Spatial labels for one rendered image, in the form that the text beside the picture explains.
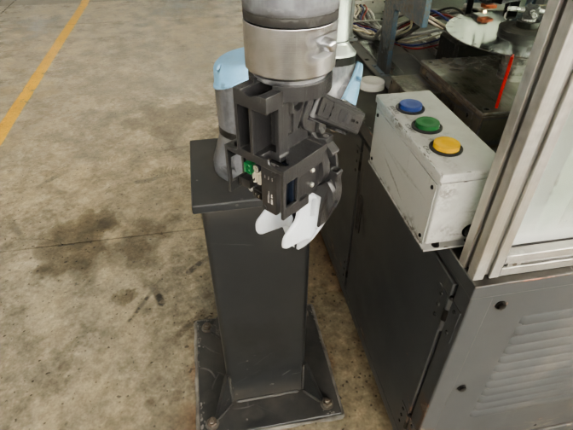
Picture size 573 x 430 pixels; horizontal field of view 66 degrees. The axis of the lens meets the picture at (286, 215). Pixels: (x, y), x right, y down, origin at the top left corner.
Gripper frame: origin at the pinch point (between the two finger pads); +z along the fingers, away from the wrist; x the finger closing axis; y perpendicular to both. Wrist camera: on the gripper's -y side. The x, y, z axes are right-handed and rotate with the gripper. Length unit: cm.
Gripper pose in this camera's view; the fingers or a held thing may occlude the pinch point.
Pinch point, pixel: (301, 235)
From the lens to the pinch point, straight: 51.2
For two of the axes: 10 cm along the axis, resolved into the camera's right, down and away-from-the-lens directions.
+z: 0.0, 7.8, 6.3
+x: 7.6, 4.1, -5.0
